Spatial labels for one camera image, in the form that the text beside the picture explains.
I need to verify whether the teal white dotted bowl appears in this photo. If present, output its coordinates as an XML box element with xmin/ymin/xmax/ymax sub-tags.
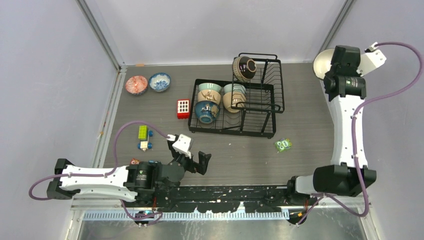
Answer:
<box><xmin>312</xmin><ymin>48</ymin><xmax>335</xmax><ymax>80</ymax></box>

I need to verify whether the white blue floral bowl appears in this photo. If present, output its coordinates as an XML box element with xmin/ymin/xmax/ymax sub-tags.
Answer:
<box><xmin>148</xmin><ymin>72</ymin><xmax>171</xmax><ymax>93</ymax></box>

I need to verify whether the black wire dish rack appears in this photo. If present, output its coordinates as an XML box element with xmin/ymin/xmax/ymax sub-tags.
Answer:
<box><xmin>188</xmin><ymin>52</ymin><xmax>285</xmax><ymax>139</ymax></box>

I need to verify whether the blue zigzag pattern bowl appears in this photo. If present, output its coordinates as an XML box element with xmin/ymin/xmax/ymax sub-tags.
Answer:
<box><xmin>125</xmin><ymin>75</ymin><xmax>149</xmax><ymax>96</ymax></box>

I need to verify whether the brown striped bowl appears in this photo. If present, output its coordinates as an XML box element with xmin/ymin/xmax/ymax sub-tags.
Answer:
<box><xmin>232</xmin><ymin>56</ymin><xmax>257</xmax><ymax>82</ymax></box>

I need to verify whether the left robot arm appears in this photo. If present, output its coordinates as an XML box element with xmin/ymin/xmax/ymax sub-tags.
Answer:
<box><xmin>46</xmin><ymin>134</ymin><xmax>212</xmax><ymax>207</ymax></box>

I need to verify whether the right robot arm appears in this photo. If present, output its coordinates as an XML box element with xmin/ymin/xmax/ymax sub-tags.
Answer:
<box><xmin>285</xmin><ymin>45</ymin><xmax>387</xmax><ymax>205</ymax></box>

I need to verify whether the green white toy car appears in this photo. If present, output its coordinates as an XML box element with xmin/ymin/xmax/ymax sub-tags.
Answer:
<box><xmin>137</xmin><ymin>125</ymin><xmax>154</xmax><ymax>152</ymax></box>

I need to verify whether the red owl toy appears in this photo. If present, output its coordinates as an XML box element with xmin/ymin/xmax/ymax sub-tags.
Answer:
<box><xmin>130</xmin><ymin>158</ymin><xmax>140</xmax><ymax>165</ymax></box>

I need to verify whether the red white toy block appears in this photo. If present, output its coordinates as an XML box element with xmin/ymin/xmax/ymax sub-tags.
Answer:
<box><xmin>176</xmin><ymin>99</ymin><xmax>191</xmax><ymax>120</ymax></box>

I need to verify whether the dark blue glazed bowl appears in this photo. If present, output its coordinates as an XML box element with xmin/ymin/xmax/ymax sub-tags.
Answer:
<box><xmin>194</xmin><ymin>100</ymin><xmax>221</xmax><ymax>124</ymax></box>

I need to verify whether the beige bowl with bird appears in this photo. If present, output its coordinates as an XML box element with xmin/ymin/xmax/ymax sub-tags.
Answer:
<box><xmin>197</xmin><ymin>89</ymin><xmax>221</xmax><ymax>105</ymax></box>

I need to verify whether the beige plain bowl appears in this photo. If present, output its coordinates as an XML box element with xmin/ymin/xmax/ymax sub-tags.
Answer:
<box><xmin>222</xmin><ymin>91</ymin><xmax>246</xmax><ymax>113</ymax></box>

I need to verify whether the green owl toy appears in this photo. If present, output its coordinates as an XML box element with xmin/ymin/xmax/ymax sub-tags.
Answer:
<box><xmin>274</xmin><ymin>138</ymin><xmax>293</xmax><ymax>153</ymax></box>

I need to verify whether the light teal ribbed bowl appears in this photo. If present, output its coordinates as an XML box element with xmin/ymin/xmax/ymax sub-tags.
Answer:
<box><xmin>223</xmin><ymin>83</ymin><xmax>246</xmax><ymax>95</ymax></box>

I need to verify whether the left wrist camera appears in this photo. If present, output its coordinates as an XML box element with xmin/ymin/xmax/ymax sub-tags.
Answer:
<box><xmin>166</xmin><ymin>134</ymin><xmax>193</xmax><ymax>159</ymax></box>

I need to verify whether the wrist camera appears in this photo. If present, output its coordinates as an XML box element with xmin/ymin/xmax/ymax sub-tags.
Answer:
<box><xmin>357</xmin><ymin>42</ymin><xmax>387</xmax><ymax>77</ymax></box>
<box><xmin>166</xmin><ymin>134</ymin><xmax>193</xmax><ymax>159</ymax></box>

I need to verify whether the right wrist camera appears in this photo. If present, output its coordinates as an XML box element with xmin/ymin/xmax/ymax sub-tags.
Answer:
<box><xmin>357</xmin><ymin>42</ymin><xmax>387</xmax><ymax>77</ymax></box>

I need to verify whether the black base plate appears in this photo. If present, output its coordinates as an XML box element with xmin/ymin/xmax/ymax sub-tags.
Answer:
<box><xmin>145</xmin><ymin>185</ymin><xmax>319</xmax><ymax>215</ymax></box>

